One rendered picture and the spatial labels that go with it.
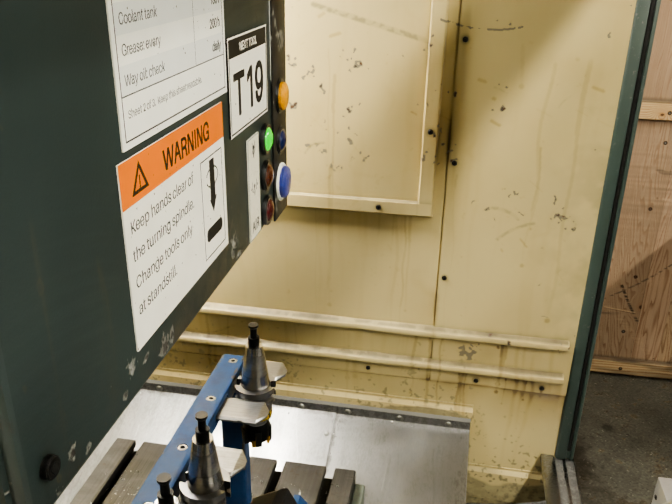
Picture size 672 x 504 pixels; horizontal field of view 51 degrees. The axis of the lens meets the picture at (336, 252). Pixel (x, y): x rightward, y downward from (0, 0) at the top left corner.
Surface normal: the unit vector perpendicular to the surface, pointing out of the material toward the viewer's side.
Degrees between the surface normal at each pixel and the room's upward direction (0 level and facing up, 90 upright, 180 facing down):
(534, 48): 90
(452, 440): 25
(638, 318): 90
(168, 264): 90
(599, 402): 0
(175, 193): 90
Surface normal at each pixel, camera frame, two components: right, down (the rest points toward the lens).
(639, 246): -0.17, 0.39
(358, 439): -0.06, -0.68
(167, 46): 0.98, 0.09
